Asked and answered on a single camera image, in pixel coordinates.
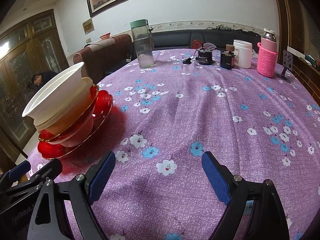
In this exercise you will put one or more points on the white plastic jar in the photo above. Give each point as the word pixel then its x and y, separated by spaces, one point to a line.
pixel 243 53

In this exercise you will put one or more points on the clear green-lid water bottle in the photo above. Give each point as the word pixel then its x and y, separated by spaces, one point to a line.
pixel 143 42

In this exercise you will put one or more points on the white paper bowl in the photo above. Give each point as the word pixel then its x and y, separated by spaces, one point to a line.
pixel 53 96

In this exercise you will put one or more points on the red scalloped glass bowl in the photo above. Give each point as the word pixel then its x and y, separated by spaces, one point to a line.
pixel 78 130

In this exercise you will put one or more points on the black leather sofa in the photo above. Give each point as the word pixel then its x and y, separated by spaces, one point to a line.
pixel 219 37

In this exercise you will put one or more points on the black phone stand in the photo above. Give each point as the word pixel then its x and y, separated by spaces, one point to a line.
pixel 287 65

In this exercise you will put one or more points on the seated person dark clothes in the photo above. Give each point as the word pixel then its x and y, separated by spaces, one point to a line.
pixel 41 79

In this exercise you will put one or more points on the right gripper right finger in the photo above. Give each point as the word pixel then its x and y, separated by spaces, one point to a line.
pixel 267 219

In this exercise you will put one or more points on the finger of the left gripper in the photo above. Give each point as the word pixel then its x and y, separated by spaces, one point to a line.
pixel 15 174
pixel 49 171

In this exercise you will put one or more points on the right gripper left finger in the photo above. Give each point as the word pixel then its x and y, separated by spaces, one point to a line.
pixel 49 219

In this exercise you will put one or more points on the brown armchair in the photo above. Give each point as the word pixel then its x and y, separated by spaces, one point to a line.
pixel 104 57

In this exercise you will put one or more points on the red plastic bag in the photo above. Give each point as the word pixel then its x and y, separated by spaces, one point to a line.
pixel 196 44

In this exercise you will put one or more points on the pink knit-sleeve bottle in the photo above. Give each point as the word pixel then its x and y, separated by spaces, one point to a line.
pixel 267 55

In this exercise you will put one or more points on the large red glass plate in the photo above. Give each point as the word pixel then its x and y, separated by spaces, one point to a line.
pixel 50 146

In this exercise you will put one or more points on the wooden glass-panel cabinet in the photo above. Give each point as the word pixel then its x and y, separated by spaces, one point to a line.
pixel 27 48

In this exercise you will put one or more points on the black cylindrical jar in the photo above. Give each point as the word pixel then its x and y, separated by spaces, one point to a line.
pixel 204 57

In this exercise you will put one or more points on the cream plastic bowl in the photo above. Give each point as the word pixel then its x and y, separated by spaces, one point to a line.
pixel 63 113

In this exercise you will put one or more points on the small black jar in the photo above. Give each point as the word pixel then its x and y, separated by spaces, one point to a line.
pixel 227 57

